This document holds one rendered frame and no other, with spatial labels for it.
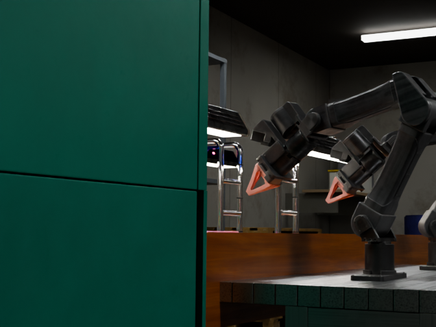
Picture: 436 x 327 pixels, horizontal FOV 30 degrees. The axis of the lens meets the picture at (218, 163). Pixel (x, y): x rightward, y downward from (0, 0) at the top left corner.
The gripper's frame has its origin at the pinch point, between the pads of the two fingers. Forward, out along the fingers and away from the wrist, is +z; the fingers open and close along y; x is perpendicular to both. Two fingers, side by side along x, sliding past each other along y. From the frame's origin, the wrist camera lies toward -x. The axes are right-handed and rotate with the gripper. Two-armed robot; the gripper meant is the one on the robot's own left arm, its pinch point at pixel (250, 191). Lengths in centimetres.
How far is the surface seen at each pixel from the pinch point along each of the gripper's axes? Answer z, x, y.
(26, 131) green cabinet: -15, 7, 93
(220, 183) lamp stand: 42, -44, -90
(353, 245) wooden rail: -1.0, 17.9, -37.0
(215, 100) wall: 161, -273, -485
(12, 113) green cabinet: -16, 5, 96
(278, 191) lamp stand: 26, -26, -90
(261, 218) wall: 234, -191, -593
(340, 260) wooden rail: 1.3, 20.8, -27.6
